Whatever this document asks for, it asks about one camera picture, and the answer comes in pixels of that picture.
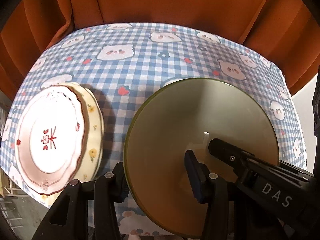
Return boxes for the pink red-rimmed plate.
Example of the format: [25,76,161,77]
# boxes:
[15,86,85,196]

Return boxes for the white floral bowl far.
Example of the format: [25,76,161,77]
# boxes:
[124,77,279,237]

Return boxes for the blue gingham bear tablecloth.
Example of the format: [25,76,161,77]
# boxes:
[0,22,308,238]

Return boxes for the scalloped yellow flower plate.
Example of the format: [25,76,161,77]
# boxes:
[38,83,104,205]

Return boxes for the orange curtain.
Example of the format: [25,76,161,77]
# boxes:
[1,0,319,99]

